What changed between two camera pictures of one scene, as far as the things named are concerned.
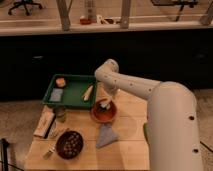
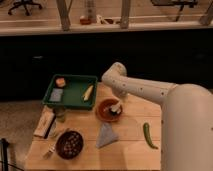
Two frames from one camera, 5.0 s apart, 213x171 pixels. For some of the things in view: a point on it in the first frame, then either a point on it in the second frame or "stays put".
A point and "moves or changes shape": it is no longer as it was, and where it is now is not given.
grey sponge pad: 56,95 stays put
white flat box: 45,122 stays put
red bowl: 102,115 moves or changes shape
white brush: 104,104 → 115,108
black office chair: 24,3 stays put
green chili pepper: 145,128 stays put
